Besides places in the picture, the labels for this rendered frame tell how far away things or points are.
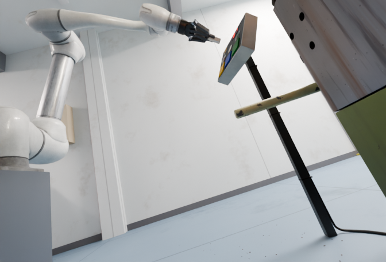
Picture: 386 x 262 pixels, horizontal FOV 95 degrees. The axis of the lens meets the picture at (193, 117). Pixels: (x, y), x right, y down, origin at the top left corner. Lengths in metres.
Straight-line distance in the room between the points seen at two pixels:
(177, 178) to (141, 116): 1.23
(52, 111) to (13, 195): 0.44
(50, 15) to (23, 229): 0.91
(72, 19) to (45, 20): 0.12
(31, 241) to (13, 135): 0.36
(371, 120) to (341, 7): 0.28
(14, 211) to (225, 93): 2.99
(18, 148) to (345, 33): 1.06
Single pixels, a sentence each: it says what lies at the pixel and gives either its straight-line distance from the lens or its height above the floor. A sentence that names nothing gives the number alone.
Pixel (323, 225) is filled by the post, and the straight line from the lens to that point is 1.11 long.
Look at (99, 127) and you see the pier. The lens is 3.29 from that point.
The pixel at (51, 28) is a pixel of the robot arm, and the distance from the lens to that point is 1.22.
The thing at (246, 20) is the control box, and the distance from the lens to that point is 1.18.
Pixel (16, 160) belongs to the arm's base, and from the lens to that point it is 0.89.
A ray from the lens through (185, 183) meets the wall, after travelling 2.92.
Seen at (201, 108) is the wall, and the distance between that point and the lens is 3.14.
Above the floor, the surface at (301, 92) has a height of 0.61.
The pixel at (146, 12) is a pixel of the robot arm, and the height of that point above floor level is 1.23.
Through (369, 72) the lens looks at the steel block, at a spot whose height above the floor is 0.51.
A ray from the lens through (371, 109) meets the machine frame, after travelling 0.60.
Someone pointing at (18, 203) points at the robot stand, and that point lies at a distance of 0.83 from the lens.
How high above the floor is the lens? 0.41
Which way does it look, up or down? 18 degrees up
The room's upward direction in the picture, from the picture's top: 17 degrees counter-clockwise
